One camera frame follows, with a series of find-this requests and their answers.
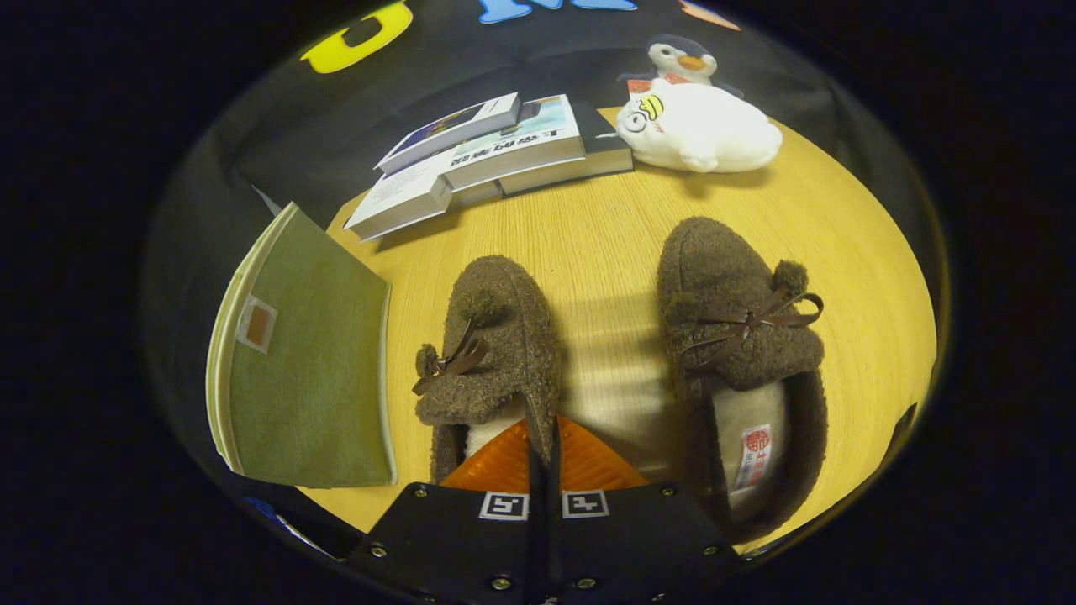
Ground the green fabric storage box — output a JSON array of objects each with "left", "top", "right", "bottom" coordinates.
[{"left": 206, "top": 202, "right": 398, "bottom": 489}]

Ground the small white book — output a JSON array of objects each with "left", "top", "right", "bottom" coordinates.
[{"left": 374, "top": 92, "right": 522, "bottom": 176}]

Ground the white text cover book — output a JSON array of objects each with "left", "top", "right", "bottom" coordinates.
[{"left": 344, "top": 155, "right": 505, "bottom": 243}]

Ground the black book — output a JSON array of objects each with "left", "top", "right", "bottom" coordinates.
[{"left": 500, "top": 103, "right": 634, "bottom": 196}]

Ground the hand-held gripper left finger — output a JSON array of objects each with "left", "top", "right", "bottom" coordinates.
[{"left": 349, "top": 418, "right": 543, "bottom": 605}]

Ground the penguin plush toy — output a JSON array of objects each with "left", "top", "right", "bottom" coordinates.
[{"left": 620, "top": 34, "right": 745, "bottom": 97}]

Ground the white plush toy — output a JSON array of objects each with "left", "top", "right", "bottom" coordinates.
[{"left": 616, "top": 78, "right": 783, "bottom": 174}]

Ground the brown fuzzy shoe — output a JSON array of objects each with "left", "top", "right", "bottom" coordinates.
[
  {"left": 657, "top": 217, "right": 829, "bottom": 545},
  {"left": 412, "top": 255, "right": 562, "bottom": 486}
]

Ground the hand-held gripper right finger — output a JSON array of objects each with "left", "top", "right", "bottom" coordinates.
[{"left": 546, "top": 416, "right": 741, "bottom": 605}]

